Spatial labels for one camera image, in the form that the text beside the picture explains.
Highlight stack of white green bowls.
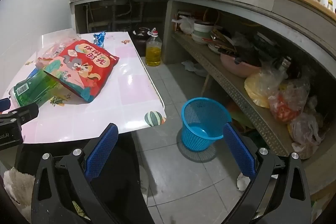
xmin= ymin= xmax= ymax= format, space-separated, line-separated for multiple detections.
xmin=192 ymin=21 xmax=214 ymax=45

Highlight sink drain pipes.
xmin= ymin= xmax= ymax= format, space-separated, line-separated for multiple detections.
xmin=84 ymin=2 xmax=145 ymax=30

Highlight blue plastic mesh basket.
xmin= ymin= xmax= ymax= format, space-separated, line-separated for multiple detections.
xmin=179 ymin=98 xmax=232 ymax=152

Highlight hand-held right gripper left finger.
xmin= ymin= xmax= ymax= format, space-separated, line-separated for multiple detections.
xmin=31 ymin=123 xmax=147 ymax=224

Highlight clear red printed plastic packet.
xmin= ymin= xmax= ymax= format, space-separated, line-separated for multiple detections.
xmin=35 ymin=42 xmax=71 ymax=67

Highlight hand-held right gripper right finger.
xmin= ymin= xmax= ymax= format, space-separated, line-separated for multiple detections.
xmin=220 ymin=122 xmax=311 ymax=224

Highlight white plastic bag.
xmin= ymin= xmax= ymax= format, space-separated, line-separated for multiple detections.
xmin=172 ymin=17 xmax=195 ymax=34

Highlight pink plastic basin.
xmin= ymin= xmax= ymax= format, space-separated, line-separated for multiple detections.
xmin=220 ymin=52 xmax=261 ymax=79

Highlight white paper sheet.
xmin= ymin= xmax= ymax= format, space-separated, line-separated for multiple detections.
xmin=182 ymin=60 xmax=208 ymax=77

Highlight red filled clear plastic bag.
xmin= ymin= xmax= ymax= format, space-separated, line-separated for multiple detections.
xmin=268 ymin=82 xmax=310 ymax=122

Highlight red snack bag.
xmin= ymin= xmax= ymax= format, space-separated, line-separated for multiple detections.
xmin=43 ymin=39 xmax=120 ymax=103

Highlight crumpled white paper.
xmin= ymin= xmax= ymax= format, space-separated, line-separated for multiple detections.
xmin=236 ymin=173 xmax=251 ymax=191

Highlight white fluffy cloth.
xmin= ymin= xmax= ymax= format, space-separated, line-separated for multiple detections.
xmin=3 ymin=168 xmax=36 ymax=222

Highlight cooking oil bottle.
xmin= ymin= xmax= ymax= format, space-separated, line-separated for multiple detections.
xmin=145 ymin=28 xmax=162 ymax=67

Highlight dark ceramic jar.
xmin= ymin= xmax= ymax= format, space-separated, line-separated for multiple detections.
xmin=130 ymin=27 xmax=150 ymax=56

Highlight white table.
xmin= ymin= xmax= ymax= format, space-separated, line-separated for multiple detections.
xmin=0 ymin=31 xmax=167 ymax=144

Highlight pile of dark utensils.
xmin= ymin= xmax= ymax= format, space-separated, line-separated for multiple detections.
xmin=209 ymin=28 xmax=263 ymax=67

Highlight blue foil wrapper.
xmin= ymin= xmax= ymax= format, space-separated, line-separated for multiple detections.
xmin=94 ymin=31 xmax=106 ymax=48

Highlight yellow filled plastic bag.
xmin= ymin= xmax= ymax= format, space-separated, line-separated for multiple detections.
xmin=244 ymin=72 xmax=276 ymax=109

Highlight green plastic packet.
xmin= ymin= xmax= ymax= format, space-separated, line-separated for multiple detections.
xmin=10 ymin=67 xmax=70 ymax=109

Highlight pinkish clear plastic bag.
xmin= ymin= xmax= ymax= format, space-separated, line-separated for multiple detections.
xmin=289 ymin=112 xmax=324 ymax=159

